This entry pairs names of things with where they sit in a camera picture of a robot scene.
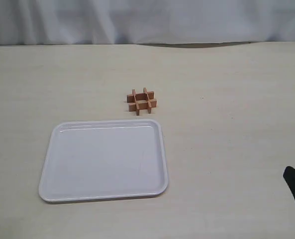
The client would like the white rectangular plastic tray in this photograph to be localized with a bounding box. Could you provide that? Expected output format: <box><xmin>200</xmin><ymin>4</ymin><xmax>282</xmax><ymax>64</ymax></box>
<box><xmin>38</xmin><ymin>119</ymin><xmax>169</xmax><ymax>203</ymax></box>

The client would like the white backdrop curtain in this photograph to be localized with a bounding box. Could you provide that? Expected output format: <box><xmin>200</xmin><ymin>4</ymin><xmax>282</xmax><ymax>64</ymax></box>
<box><xmin>0</xmin><ymin>0</ymin><xmax>295</xmax><ymax>45</ymax></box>

